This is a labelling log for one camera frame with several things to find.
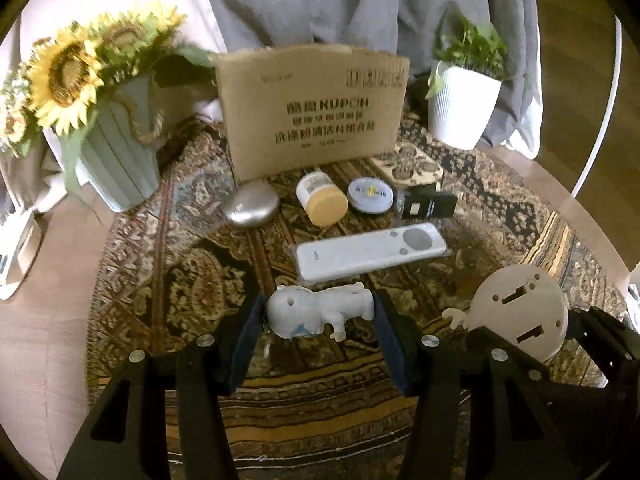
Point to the white round plastic disc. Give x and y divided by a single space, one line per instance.
523 305

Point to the brown cardboard box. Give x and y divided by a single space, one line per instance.
309 105

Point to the white toy figurine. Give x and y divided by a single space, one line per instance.
296 311

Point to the beige curtain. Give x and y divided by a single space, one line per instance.
25 21

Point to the sunflower bouquet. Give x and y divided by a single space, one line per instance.
68 75

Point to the black rectangular packaged device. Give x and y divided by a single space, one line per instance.
424 202

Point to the pale green ribbed vase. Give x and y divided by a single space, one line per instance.
116 147

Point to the white pot green plant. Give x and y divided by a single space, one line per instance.
465 80

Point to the grey curtain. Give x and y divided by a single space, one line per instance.
409 28

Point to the white bottle yellow cap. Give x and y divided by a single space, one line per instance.
322 200

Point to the round blue tin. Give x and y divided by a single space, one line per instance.
370 195

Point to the white remote control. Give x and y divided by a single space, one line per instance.
347 256

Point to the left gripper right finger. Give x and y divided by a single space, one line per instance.
428 369

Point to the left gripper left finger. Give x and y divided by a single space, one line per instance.
124 435

